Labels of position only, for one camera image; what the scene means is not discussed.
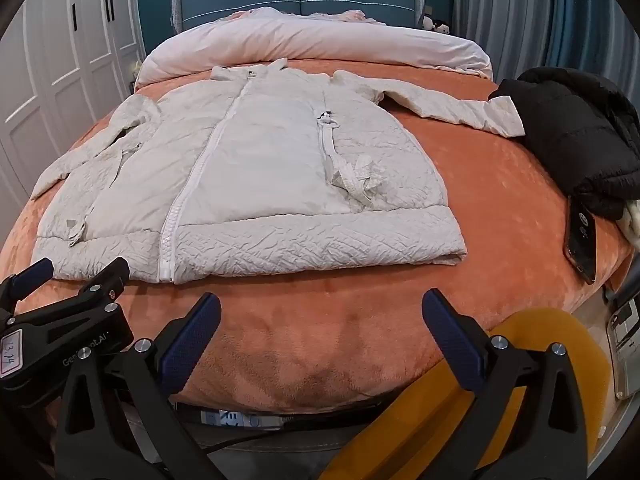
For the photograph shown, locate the pink pillow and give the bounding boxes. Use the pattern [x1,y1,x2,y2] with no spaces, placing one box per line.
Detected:
[310,9,386,26]

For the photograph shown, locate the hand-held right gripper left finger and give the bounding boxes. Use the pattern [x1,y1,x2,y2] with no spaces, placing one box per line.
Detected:
[52,292,236,480]

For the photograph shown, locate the black and white plush toy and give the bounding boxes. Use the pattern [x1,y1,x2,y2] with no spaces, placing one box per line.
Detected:
[420,12,451,35]

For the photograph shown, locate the grey blue curtain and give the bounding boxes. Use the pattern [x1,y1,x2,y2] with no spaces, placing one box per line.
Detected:
[450,0,640,83]

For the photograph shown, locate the grey device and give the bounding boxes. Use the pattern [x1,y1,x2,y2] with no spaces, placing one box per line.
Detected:
[605,300,640,401]

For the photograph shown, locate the pale pink duvet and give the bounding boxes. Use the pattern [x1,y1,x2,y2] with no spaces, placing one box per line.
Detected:
[134,6,493,88]

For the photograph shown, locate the yellow pants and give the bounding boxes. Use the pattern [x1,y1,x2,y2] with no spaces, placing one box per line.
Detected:
[320,307,608,480]

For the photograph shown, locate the white wardrobe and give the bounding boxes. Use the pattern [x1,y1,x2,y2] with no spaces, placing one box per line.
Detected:
[0,0,148,196]

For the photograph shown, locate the cream cloth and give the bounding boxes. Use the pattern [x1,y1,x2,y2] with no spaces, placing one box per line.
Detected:
[617,205,640,248]

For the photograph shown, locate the black puffer jacket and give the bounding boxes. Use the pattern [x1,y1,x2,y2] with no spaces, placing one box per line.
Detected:
[487,66,640,221]

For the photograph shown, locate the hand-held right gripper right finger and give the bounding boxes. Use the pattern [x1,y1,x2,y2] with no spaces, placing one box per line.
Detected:
[421,289,603,480]

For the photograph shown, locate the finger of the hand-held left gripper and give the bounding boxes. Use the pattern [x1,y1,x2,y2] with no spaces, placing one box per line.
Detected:
[15,256,132,323]
[0,257,55,328]

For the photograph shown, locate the orange fleece blanket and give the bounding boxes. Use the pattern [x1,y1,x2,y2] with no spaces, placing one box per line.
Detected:
[0,57,631,411]

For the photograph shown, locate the white quilted jacket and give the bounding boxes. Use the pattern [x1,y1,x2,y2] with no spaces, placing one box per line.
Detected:
[30,57,527,285]

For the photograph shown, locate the black smartphone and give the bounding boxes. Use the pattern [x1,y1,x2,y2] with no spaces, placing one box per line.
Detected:
[563,195,598,285]

